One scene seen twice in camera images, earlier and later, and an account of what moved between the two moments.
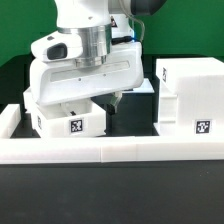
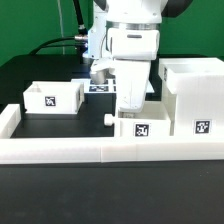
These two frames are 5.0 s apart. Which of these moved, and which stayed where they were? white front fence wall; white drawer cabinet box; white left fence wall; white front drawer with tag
Moved: white front drawer with tag
Stayed: white front fence wall; white drawer cabinet box; white left fence wall
